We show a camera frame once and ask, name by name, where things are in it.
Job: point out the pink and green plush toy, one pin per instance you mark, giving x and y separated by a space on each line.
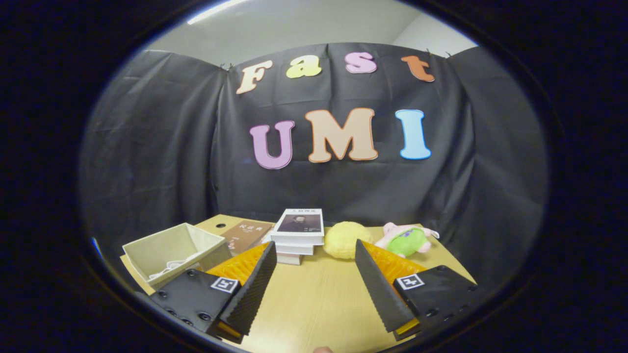
405 242

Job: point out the white canvas shoe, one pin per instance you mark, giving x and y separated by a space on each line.
171 268

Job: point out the flat brown book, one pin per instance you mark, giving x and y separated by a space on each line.
245 235

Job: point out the thick book with brown cover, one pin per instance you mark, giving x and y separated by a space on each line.
289 259

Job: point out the grey fabric storage box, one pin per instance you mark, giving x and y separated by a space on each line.
167 247

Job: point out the white book with portrait cover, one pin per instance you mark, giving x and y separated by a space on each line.
299 223

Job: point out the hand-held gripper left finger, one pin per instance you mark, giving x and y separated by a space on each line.
252 294

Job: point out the plain white book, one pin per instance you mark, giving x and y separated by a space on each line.
294 249

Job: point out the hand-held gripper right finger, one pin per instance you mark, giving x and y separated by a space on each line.
378 289

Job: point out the yellow round plush toy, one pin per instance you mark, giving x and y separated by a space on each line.
343 240

